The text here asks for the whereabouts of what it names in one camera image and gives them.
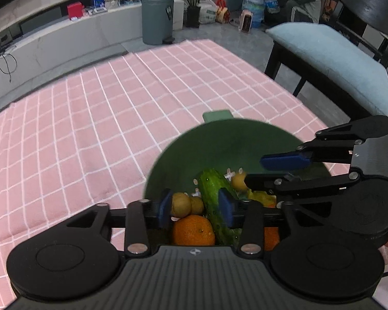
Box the black bench with blue cushion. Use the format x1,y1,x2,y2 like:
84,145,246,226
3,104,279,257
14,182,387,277
266,22,388,118

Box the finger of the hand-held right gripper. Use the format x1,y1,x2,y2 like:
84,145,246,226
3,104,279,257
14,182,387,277
260,115,388,172
245,172,363,199

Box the green cucumber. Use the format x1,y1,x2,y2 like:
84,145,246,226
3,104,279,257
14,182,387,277
199,168,244,246

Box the green colander bowl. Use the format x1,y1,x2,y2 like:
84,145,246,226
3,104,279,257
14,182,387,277
142,110,333,249

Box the grey-green trash bin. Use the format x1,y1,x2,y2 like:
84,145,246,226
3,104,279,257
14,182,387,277
141,0,175,45

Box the pink checked tablecloth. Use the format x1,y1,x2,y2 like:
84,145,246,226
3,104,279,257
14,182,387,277
0,39,354,310

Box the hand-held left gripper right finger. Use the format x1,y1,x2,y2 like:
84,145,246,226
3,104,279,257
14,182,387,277
218,189,314,259

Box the yellow-green lemon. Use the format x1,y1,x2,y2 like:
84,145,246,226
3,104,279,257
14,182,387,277
230,172,277,208

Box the orange mandarin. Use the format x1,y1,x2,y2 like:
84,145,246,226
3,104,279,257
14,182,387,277
171,215,216,246
263,227,280,252

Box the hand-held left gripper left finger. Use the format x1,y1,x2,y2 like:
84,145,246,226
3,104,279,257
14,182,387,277
63,189,174,258

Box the red and yellow bag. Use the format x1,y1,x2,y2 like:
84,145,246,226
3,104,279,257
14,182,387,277
216,0,231,24

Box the black round table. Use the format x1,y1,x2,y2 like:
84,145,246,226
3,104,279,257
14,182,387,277
331,0,388,72

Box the small white heater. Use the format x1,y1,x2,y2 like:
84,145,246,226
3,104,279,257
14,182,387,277
239,10,253,33

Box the white plastic bag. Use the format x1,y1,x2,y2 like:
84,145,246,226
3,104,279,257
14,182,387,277
199,0,221,25

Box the white marble tv counter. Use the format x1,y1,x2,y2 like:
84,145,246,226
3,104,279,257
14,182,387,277
0,0,149,110

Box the red box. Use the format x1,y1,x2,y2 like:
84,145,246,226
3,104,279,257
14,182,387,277
67,3,85,18

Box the potted plant with long leaves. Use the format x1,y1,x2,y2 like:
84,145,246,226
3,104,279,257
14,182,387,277
171,0,221,28

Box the black cables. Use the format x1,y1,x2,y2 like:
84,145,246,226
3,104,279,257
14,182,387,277
0,40,18,83

